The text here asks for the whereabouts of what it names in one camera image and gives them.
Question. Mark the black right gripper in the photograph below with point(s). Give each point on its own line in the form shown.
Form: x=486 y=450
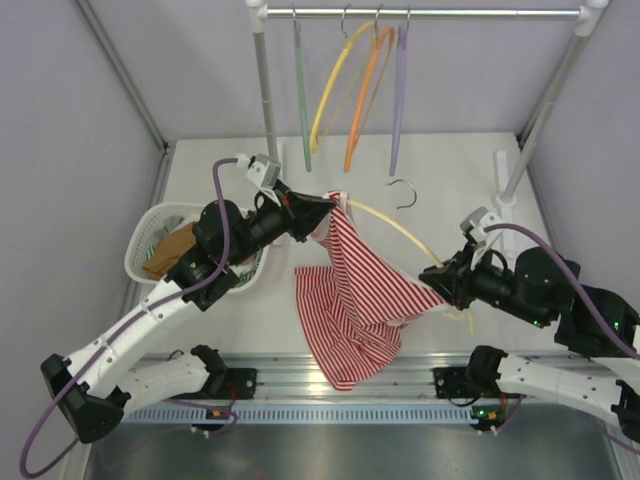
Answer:
x=454 y=279

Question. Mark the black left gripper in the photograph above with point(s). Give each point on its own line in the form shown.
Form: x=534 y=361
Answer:
x=296 y=217

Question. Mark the cream hanger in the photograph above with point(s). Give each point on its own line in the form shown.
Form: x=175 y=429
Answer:
x=467 y=315

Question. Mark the red white striped tank top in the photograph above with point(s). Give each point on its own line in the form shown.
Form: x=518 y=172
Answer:
x=353 y=310

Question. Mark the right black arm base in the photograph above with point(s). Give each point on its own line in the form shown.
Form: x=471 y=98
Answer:
x=463 y=386

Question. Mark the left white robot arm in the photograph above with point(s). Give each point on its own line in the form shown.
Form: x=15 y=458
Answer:
x=97 y=386

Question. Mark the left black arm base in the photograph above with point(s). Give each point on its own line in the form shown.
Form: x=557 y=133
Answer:
x=231 y=384

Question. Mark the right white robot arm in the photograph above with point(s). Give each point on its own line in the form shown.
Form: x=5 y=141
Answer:
x=614 y=399

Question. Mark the yellow hanger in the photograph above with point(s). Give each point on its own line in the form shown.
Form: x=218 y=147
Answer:
x=316 y=135

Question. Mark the green hanger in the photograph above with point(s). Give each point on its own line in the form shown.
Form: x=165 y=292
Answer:
x=301 y=91

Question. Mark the orange hanger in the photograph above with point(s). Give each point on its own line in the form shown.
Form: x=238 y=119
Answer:
x=371 y=79

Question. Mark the purple hanger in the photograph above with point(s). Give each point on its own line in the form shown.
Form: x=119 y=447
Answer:
x=399 y=96

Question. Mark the tan brown garment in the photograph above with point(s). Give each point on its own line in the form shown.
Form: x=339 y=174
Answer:
x=168 y=251

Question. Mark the white plastic laundry basket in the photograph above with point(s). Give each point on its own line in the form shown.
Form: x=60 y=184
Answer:
x=148 y=227

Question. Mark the silver clothes rack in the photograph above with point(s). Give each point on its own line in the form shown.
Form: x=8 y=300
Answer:
x=451 y=168

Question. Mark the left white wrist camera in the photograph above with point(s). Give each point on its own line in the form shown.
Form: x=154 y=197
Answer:
x=261 y=171

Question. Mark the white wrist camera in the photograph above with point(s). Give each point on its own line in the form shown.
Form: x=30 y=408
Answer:
x=475 y=228
x=261 y=171

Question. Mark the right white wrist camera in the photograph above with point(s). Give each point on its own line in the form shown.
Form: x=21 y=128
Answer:
x=475 y=228

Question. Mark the white slotted cable duct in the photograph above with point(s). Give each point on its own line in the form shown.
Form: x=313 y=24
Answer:
x=312 y=414

